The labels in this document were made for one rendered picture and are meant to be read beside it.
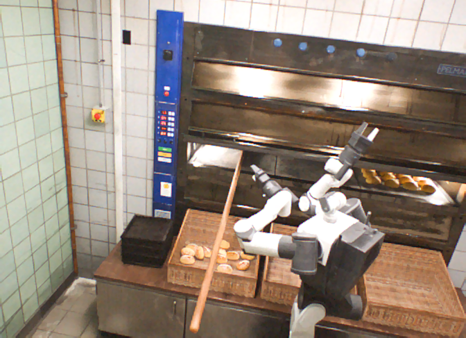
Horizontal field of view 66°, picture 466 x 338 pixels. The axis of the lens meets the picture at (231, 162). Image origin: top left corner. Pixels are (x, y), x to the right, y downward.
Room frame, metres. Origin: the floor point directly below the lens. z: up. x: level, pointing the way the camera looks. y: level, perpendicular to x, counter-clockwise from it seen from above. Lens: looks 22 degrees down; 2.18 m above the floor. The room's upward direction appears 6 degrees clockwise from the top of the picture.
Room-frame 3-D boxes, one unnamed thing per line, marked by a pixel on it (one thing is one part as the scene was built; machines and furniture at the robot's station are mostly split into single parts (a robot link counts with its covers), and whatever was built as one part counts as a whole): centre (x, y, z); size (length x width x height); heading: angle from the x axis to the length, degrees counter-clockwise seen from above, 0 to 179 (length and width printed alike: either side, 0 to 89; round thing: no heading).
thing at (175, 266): (2.00, 0.02, 0.72); 0.56 x 0.49 x 0.28; 84
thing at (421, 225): (2.20, -0.59, 1.02); 1.79 x 0.11 x 0.19; 83
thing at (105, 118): (2.33, 0.91, 1.46); 0.10 x 0.07 x 0.10; 83
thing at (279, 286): (1.93, -0.57, 0.72); 0.56 x 0.49 x 0.28; 83
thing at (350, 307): (1.34, -0.52, 1.00); 0.28 x 0.13 x 0.18; 85
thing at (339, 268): (1.32, -0.49, 1.27); 0.34 x 0.30 x 0.36; 139
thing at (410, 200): (2.22, -0.59, 1.16); 1.80 x 0.06 x 0.04; 83
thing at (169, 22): (3.24, 0.35, 1.07); 1.93 x 0.16 x 2.15; 173
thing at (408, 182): (2.57, -1.21, 1.21); 0.61 x 0.48 x 0.06; 173
